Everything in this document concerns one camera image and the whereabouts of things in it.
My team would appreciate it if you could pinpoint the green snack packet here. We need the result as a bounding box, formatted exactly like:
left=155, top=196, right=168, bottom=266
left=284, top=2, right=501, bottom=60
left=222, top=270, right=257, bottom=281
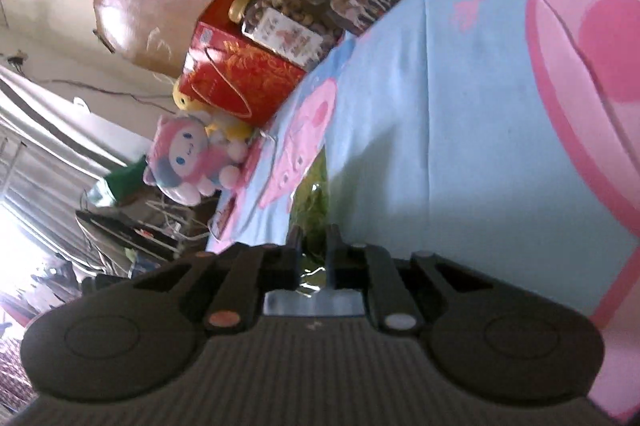
left=288, top=148, right=330, bottom=298

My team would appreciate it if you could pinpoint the small dark red sachet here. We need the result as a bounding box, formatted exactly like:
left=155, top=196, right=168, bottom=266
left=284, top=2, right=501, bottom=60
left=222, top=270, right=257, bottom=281
left=208, top=192, right=236, bottom=240

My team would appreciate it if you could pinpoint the pink plush doll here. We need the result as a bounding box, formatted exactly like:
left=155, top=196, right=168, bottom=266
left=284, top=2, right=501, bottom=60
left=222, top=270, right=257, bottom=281
left=142, top=115, right=248, bottom=206

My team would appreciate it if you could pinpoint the yellow plush toy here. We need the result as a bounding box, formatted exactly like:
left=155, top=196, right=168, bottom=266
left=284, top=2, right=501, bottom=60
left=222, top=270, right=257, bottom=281
left=172, top=80, right=254, bottom=141

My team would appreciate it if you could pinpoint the blue pink cartoon blanket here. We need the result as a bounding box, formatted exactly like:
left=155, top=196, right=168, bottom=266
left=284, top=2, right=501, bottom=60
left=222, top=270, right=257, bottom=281
left=208, top=0, right=639, bottom=420

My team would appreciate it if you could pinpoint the red gift bag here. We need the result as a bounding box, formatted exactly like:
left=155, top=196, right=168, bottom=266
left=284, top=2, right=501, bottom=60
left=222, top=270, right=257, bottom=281
left=178, top=0, right=305, bottom=127

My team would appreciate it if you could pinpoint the nut jar, gold lid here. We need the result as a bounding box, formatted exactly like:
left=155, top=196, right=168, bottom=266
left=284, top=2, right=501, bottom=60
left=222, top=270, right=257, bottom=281
left=228, top=0, right=344, bottom=72

